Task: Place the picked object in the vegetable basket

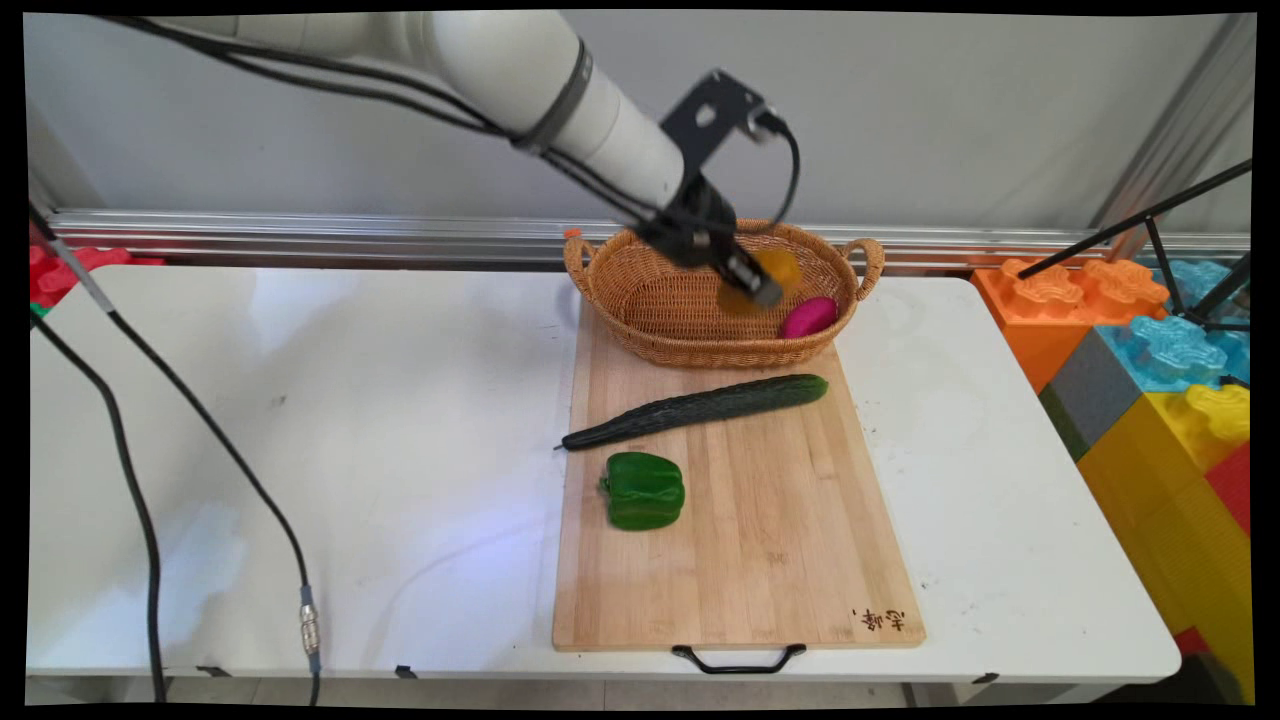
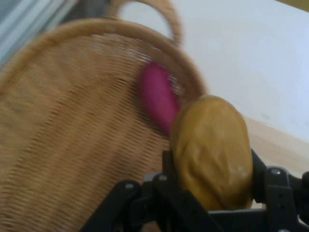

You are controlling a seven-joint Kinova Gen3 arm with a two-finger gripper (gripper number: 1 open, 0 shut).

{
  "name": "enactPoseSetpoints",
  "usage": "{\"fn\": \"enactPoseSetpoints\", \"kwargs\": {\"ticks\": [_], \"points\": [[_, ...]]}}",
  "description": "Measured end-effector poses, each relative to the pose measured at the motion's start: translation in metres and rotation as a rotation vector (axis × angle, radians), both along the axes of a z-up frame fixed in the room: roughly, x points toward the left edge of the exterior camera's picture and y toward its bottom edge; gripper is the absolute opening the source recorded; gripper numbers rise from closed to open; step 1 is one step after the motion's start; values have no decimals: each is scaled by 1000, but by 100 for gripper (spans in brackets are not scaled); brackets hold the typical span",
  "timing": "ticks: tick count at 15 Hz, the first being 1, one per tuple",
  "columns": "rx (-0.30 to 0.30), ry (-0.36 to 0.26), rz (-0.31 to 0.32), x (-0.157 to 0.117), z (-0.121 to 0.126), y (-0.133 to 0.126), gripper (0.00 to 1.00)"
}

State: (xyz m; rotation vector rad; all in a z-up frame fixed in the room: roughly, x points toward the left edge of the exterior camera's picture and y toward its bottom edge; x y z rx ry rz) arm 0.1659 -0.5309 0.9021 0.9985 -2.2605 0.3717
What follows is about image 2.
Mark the purple toy sweet potato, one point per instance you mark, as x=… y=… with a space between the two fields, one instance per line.
x=157 y=96

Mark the aluminium frame rail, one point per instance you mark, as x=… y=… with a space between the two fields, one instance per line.
x=19 y=24

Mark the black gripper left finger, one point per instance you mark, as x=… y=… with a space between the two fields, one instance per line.
x=164 y=200

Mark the brown toy potato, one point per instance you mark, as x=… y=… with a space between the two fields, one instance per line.
x=212 y=149

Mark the woven wicker basket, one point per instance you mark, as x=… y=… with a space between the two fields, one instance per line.
x=72 y=120

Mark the wooden cutting board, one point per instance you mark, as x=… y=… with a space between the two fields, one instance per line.
x=277 y=145

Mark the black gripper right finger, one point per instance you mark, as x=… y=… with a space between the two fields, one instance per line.
x=282 y=193

